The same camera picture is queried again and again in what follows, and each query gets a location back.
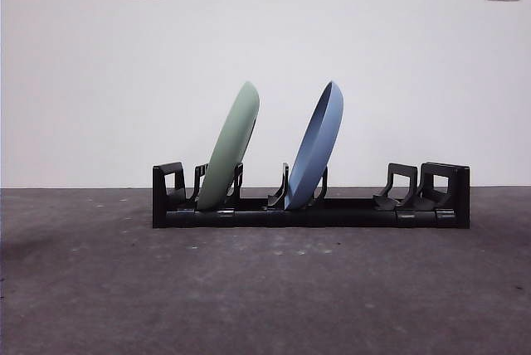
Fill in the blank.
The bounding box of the pale green round plate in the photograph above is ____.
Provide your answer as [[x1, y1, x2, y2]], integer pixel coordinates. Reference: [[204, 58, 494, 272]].
[[195, 80, 261, 211]]

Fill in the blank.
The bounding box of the blue round plate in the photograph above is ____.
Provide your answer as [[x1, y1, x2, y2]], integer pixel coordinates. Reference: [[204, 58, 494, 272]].
[[284, 80, 345, 211]]

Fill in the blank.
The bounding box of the black plate rack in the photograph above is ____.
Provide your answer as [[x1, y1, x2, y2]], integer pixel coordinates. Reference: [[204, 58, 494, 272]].
[[152, 161, 471, 231]]

